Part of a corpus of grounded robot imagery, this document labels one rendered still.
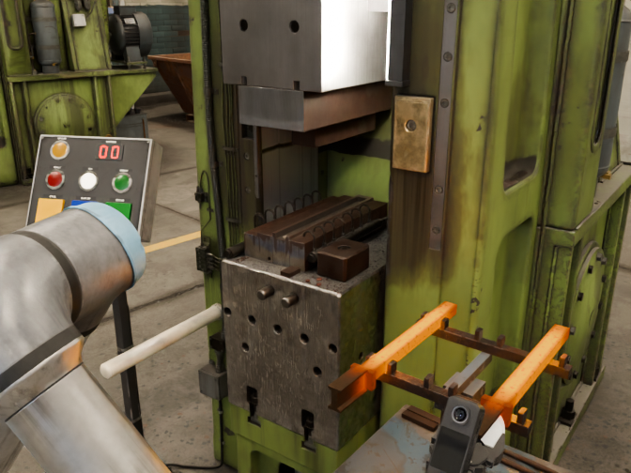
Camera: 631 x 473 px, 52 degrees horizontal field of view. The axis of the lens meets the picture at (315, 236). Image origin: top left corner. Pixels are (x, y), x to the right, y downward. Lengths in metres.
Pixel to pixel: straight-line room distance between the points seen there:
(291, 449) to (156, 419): 0.98
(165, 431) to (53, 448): 2.01
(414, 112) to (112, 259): 0.93
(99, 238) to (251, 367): 1.12
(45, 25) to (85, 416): 5.69
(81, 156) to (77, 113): 4.41
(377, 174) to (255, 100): 0.56
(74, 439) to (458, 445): 0.47
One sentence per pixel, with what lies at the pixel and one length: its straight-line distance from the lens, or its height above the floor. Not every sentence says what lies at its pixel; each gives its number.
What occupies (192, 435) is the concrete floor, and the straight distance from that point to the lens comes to 2.62.
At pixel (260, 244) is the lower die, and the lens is 1.70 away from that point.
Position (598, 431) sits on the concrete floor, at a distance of 2.82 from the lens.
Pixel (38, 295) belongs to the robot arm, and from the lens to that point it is 0.66.
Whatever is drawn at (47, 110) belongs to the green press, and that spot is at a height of 0.64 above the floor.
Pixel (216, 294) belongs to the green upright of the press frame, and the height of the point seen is 0.68.
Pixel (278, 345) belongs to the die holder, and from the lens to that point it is 1.71.
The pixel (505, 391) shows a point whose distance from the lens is 1.08.
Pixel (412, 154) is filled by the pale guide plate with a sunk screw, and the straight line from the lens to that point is 1.53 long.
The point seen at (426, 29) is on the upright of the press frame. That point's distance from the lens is 1.50.
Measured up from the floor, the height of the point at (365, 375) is 0.95.
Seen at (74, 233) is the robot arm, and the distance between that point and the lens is 0.73.
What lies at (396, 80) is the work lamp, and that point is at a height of 1.39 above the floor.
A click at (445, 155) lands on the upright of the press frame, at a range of 1.52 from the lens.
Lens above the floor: 1.56
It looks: 20 degrees down
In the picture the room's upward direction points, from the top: straight up
